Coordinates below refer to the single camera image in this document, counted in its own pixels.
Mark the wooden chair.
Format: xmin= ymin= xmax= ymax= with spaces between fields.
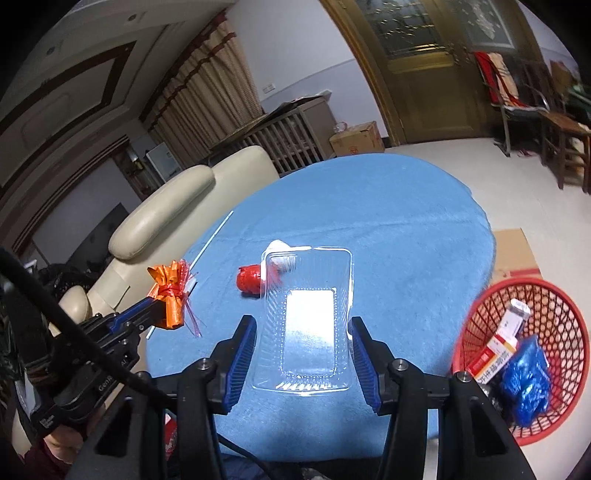
xmin=522 ymin=60 xmax=591 ymax=190

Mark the blue tablecloth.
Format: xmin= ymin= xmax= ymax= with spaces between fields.
xmin=145 ymin=154 xmax=497 ymax=462

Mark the wooden slatted crib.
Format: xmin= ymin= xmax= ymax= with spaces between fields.
xmin=210 ymin=91 xmax=338 ymax=178

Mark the clear plastic tray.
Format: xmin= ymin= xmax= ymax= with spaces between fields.
xmin=252 ymin=244 xmax=356 ymax=398

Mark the white appliance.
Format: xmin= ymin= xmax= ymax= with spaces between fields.
xmin=145 ymin=143 xmax=183 ymax=183

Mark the orange white medicine box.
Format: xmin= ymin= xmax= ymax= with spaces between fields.
xmin=464 ymin=333 xmax=517 ymax=386

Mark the beige leather sofa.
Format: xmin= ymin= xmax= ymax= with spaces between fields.
xmin=9 ymin=145 xmax=280 ymax=453

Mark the metal chair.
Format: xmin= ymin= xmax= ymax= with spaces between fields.
xmin=475 ymin=51 xmax=555 ymax=158

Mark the blue wrapper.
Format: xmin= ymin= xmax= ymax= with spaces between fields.
xmin=500 ymin=335 xmax=552 ymax=428

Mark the flat cardboard sheet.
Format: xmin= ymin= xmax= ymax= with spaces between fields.
xmin=489 ymin=227 xmax=543 ymax=282

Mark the brown cardboard box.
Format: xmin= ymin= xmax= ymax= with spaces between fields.
xmin=329 ymin=121 xmax=385 ymax=159

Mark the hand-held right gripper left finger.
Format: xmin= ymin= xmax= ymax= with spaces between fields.
xmin=69 ymin=315 xmax=258 ymax=480

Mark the beige curtain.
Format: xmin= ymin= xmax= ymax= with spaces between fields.
xmin=141 ymin=11 xmax=266 ymax=162

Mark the orange foil wrapper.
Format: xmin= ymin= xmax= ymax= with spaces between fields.
xmin=147 ymin=260 xmax=201 ymax=340

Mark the red beige cloth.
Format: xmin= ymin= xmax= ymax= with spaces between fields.
xmin=475 ymin=52 xmax=548 ymax=112

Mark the white thin straw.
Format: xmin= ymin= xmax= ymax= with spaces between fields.
xmin=145 ymin=211 xmax=235 ymax=340

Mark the black cable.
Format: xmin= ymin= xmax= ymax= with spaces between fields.
xmin=0 ymin=249 xmax=287 ymax=480

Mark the red white crumpled wrapper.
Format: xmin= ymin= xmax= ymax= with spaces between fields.
xmin=236 ymin=239 xmax=298 ymax=298

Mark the red plastic mesh basket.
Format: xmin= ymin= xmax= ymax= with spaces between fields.
xmin=451 ymin=278 xmax=591 ymax=448

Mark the dark cloth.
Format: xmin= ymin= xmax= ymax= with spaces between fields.
xmin=34 ymin=262 xmax=114 ymax=301

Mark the wooden door with glass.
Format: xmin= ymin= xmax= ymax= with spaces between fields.
xmin=323 ymin=0 xmax=550 ymax=148

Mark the black television screen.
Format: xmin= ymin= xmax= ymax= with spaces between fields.
xmin=32 ymin=202 xmax=130 ymax=268

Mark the dark red garment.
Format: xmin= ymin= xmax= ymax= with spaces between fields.
xmin=23 ymin=434 xmax=84 ymax=480

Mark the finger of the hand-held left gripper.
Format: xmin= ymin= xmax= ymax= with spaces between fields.
xmin=108 ymin=310 xmax=164 ymax=342
xmin=90 ymin=296 xmax=162 ymax=330

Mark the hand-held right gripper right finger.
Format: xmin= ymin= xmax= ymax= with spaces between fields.
xmin=349 ymin=316 xmax=539 ymax=480

